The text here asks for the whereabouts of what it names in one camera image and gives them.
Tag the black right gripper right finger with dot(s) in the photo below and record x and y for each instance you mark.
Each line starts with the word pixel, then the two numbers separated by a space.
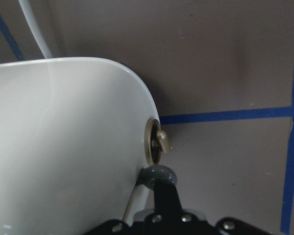
pixel 233 226

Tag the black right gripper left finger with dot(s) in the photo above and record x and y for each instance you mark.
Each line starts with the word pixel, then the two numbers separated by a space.
pixel 166 199

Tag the white two-slot toaster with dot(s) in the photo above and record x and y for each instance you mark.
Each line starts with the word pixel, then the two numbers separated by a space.
pixel 74 134

